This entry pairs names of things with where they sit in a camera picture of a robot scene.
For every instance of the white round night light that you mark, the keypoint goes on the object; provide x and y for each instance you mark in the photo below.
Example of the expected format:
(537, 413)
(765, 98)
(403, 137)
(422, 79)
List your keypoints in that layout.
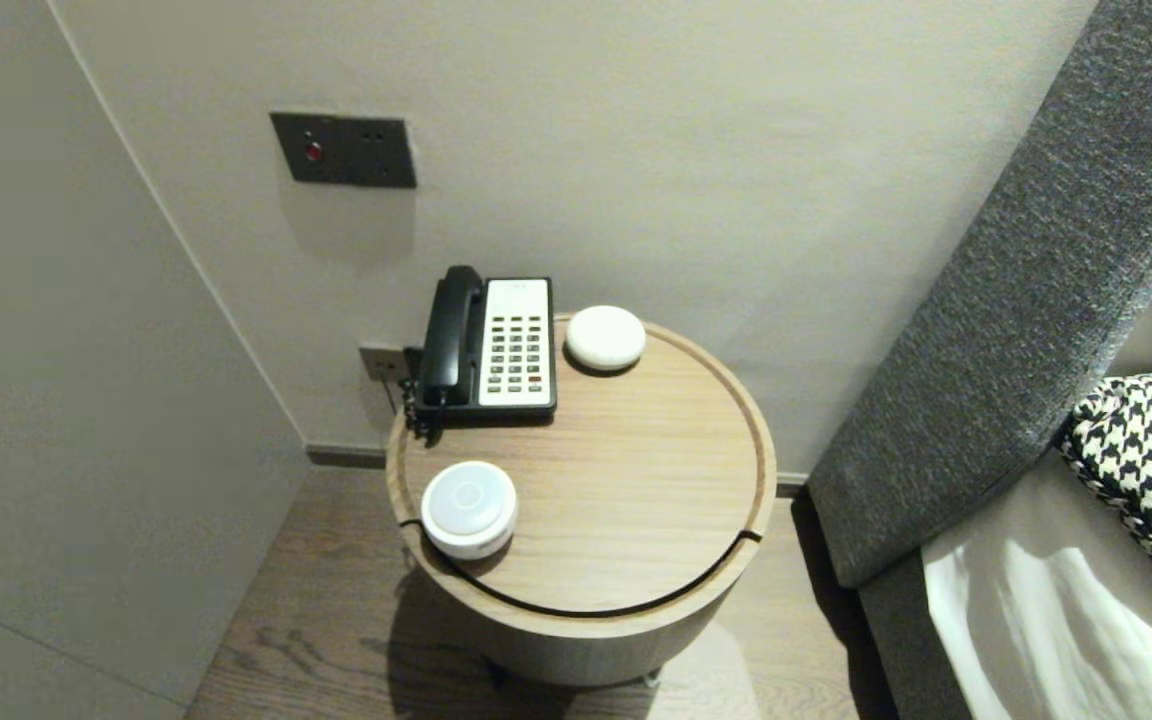
(469, 510)

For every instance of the curved wooden table drawer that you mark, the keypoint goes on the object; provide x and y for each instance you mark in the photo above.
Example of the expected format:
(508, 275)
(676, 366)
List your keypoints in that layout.
(586, 650)

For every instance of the white pebble-shaped device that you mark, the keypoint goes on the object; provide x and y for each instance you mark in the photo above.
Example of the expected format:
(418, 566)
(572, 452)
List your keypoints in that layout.
(606, 340)

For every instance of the black white desk telephone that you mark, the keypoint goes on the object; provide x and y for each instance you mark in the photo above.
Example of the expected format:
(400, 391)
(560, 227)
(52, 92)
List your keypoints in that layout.
(521, 342)

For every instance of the round wooden side table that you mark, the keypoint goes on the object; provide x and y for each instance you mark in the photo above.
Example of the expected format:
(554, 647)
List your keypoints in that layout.
(616, 480)

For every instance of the black telephone handset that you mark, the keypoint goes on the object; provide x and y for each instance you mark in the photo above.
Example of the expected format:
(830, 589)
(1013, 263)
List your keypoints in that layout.
(451, 332)

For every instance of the grey fabric bed base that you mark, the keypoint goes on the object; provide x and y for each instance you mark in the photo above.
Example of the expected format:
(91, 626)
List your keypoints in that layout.
(901, 660)

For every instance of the grey fabric headboard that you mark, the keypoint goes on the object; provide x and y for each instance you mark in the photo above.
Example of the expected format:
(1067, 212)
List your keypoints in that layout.
(1036, 300)

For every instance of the white bed sheet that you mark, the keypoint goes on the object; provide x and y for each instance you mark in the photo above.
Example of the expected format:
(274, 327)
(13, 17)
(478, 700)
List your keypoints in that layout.
(1036, 640)

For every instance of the beige wall socket plate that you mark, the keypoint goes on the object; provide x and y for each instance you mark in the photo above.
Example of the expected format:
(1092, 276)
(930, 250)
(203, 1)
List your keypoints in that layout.
(381, 362)

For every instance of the dark wall switch panel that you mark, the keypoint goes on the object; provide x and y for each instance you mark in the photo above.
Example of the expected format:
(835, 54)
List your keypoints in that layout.
(356, 152)

